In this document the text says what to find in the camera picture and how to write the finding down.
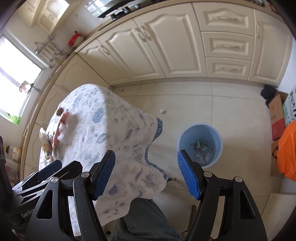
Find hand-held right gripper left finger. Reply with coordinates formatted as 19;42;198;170
24;150;116;241

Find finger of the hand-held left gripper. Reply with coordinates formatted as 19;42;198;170
15;161;83;198
13;160;63;189

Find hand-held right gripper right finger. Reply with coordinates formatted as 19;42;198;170
178;150;269;241

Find yellow chip bag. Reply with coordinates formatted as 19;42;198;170
44;144;56;160

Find white plastic bag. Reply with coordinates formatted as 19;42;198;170
196;148;213;163

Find clear plastic wrap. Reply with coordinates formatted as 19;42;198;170
59;117;75;142

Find blue plastic waste bin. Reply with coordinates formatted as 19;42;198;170
177;124;223;169

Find wooden table leg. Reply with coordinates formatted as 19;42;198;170
180;204;201;234

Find blue floral tablecloth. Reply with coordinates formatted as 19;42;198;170
38;83;168;226

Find person's trousered legs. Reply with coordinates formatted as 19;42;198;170
111;197;186;241

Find metal sink faucet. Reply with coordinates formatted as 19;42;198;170
20;81;43;93

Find brown paper bag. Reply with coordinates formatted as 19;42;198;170
270;141;284;176

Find kitchen window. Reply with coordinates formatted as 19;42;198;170
0;35;45;123

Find orange plastic bag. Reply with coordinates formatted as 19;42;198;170
277;120;296;181

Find open cardboard box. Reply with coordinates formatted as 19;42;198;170
268;91;288;141

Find row of hanging metal utensils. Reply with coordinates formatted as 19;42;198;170
39;45;68;68

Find black cloth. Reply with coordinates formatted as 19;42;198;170
261;85;278;105

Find cream cabinet drawer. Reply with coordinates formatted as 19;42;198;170
201;32;253;61
193;3;255;35
206;58;251;80

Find white rice bag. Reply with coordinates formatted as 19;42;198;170
283;89;296;127

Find red lidded container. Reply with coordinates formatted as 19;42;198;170
68;31;82;47

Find cream lower kitchen cabinets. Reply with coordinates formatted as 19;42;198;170
23;2;292;167

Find cream kitchen cabinets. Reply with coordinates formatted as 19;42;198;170
17;0;70;32
23;2;292;167

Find cream upper kitchen cabinets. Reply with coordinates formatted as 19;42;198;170
17;0;70;32

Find black gas hob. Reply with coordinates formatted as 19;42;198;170
97;0;149;20

